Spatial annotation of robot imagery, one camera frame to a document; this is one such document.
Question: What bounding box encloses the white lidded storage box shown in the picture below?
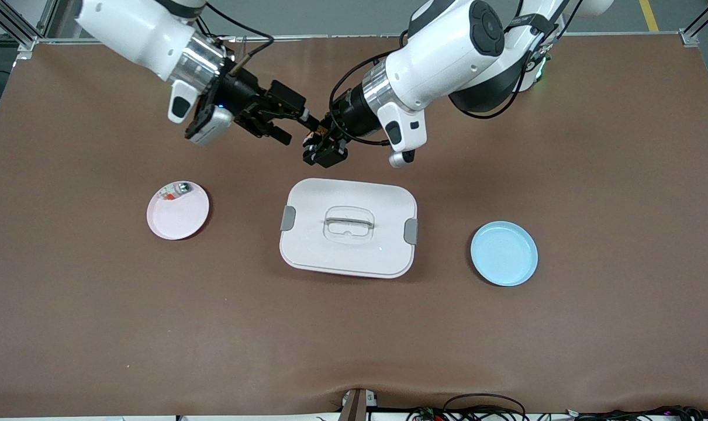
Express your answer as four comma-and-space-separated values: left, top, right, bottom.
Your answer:
279, 178, 419, 279

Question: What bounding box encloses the black cable bundle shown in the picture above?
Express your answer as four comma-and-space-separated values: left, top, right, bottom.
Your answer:
564, 405, 708, 421

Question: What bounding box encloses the grey lid handle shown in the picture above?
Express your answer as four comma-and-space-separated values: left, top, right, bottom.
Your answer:
324, 217, 376, 230

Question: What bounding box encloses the light blue round plate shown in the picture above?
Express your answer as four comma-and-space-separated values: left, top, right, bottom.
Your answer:
471, 220, 539, 287

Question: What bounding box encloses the silver table edge rail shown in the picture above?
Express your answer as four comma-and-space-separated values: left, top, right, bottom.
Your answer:
35, 32, 685, 45

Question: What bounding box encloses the aluminium frame profile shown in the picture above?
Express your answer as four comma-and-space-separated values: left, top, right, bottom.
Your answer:
0, 0, 59, 54
680, 0, 708, 47

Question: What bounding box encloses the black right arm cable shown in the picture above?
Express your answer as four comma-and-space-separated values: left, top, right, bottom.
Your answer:
196, 3, 274, 74

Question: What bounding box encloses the brown camera mount post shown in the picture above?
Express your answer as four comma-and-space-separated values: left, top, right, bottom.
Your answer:
337, 388, 379, 421

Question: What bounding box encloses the pink round plate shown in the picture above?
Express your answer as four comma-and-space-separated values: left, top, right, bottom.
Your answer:
147, 181, 210, 241

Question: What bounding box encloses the brown table cover sheet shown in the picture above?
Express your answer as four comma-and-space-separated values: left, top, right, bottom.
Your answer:
0, 34, 708, 417

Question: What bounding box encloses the black looped cable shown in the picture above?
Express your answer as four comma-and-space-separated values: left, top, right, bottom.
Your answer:
443, 393, 527, 421

